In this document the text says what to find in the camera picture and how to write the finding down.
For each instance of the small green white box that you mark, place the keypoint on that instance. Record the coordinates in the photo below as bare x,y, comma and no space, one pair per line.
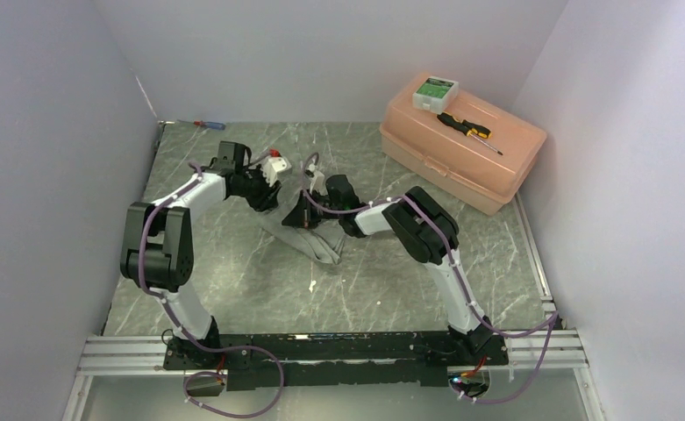
435,94

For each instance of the black yellow screwdriver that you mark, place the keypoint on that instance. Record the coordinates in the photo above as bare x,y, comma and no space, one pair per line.
469,129

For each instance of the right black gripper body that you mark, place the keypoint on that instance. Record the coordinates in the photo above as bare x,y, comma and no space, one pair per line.
315,209

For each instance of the pink plastic toolbox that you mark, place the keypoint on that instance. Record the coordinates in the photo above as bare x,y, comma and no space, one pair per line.
460,165

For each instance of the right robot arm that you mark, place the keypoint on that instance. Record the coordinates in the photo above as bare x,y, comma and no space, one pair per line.
427,232

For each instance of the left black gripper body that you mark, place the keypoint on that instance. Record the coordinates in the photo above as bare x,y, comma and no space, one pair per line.
256,189

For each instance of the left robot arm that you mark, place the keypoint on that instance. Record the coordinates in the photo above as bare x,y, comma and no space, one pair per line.
157,250

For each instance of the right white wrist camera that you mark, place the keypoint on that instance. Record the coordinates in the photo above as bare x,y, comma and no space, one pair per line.
316,182

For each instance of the red blue screwdriver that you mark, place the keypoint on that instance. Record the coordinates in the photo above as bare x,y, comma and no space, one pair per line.
206,124

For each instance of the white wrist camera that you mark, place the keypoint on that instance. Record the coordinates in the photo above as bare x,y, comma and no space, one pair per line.
273,165
316,182

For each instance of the aluminium rail frame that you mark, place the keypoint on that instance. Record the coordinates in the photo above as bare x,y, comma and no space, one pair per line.
145,356

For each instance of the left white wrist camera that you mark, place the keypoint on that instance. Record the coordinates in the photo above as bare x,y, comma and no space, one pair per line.
273,165

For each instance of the grey cloth napkin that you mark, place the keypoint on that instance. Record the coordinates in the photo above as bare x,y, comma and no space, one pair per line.
323,244

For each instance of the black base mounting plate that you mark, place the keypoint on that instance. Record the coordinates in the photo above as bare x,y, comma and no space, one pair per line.
428,358

